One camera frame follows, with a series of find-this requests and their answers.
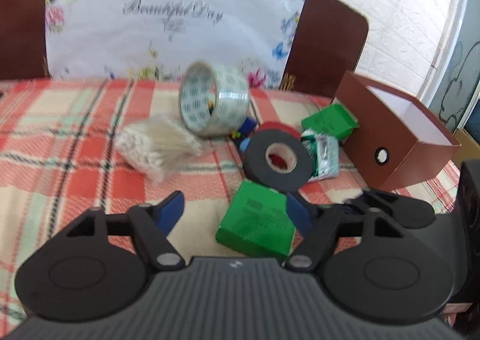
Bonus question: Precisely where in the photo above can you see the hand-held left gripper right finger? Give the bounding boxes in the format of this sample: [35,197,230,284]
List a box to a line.
[285,193,414,271]

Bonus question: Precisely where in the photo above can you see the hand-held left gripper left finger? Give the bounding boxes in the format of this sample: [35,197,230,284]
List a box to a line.
[67,190,187,272]

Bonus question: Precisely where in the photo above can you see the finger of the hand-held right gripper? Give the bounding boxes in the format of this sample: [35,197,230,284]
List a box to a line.
[344,191,414,229]

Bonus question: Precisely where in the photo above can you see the green cardboard box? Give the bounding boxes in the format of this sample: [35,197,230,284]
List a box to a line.
[215,180,297,262]

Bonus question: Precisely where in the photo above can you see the green and silver foil packet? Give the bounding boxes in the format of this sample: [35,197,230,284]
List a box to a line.
[300,129,340,182]

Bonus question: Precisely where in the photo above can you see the black electrical tape roll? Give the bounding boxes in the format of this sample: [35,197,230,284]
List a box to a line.
[242,129,314,192]

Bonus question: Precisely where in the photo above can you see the bag of cotton swabs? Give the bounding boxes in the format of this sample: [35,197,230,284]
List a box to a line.
[114,115,203,184]

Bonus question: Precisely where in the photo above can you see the brown cardboard storage box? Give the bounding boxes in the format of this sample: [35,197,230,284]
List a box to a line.
[332,71,461,192]

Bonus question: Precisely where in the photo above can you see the red tape roll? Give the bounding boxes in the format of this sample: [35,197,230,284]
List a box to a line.
[258,121,301,140]

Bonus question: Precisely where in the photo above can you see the green box with flap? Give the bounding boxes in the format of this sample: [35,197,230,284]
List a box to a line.
[301,103,359,142]

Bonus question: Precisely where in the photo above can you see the blue tape roll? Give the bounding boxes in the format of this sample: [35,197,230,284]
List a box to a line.
[234,118,260,155]

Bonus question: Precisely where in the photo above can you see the clear printed packing tape roll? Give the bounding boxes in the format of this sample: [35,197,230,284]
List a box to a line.
[178,60,251,138]

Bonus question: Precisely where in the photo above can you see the plaid blanket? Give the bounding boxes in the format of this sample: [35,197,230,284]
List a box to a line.
[0,78,463,327]

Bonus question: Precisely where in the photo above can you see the brown wooden headboard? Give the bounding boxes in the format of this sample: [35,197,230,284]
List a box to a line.
[0,0,370,98]

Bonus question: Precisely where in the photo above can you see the white floral cloth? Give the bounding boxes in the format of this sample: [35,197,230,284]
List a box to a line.
[44,0,310,83]

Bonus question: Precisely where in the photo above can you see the wall poster with cartoon drawing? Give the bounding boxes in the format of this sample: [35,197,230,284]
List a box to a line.
[427,0,480,127]

